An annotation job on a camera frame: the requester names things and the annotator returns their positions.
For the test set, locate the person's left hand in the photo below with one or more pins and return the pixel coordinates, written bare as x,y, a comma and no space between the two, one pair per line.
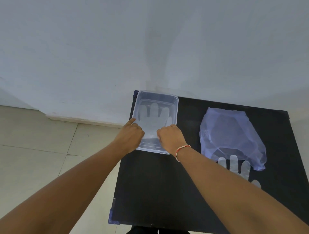
128,138

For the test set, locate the person's right hand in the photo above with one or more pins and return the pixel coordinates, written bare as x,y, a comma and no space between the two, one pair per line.
172,139

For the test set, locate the person's right fingers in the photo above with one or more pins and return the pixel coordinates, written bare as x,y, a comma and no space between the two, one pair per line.
165,131

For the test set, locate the person's left fingers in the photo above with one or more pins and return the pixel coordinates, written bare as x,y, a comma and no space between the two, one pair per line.
138,130

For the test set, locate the clear plastic container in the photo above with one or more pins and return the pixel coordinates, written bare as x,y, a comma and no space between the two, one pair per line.
169,101

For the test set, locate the person's right forearm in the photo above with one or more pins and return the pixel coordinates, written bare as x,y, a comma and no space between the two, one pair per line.
229,192

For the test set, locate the person's left forearm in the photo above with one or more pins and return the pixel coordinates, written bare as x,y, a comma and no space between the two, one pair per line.
60,192

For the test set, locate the clear disposable glove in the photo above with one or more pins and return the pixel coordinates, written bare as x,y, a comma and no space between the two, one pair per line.
233,164
153,115

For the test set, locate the white skirting board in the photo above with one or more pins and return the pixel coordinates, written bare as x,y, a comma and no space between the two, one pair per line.
84,121

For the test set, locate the pale blue disposable cap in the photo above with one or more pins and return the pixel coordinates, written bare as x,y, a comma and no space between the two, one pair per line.
229,132

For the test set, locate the person's black clothing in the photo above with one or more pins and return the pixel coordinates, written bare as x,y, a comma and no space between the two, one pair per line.
144,230

